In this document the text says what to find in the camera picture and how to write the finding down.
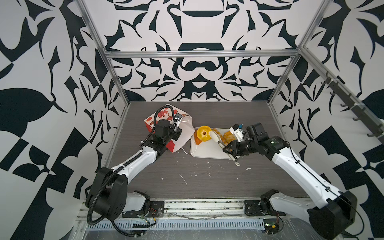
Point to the white plastic tray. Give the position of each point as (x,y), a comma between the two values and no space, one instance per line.
(208,150)

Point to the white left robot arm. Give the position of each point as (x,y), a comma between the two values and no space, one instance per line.
(108,196)

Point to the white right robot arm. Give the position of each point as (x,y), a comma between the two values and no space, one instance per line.
(329,210)

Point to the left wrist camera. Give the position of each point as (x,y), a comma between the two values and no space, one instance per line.
(178,117)

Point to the ridged orange fake bread loaf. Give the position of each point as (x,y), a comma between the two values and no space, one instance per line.
(216,138)

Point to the white slotted cable duct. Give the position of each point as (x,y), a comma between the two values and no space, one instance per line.
(203,224)

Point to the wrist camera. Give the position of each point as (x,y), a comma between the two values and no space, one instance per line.
(178,117)
(237,131)

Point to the glazed fake pastry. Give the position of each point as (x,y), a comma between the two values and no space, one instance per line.
(229,137)

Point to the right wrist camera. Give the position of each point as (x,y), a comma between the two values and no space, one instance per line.
(237,131)

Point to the yellow fake bread roll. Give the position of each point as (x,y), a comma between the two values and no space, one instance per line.
(202,134)

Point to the red white paper bag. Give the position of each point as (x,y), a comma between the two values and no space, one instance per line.
(168,112)

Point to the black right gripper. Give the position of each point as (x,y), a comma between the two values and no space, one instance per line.
(235,148)

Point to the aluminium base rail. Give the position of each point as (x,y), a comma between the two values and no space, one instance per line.
(220,208)

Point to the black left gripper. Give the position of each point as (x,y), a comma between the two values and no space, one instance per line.
(176,133)

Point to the small electronics board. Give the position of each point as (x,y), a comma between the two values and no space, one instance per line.
(272,226)

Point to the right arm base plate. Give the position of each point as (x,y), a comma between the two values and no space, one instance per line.
(259,208)

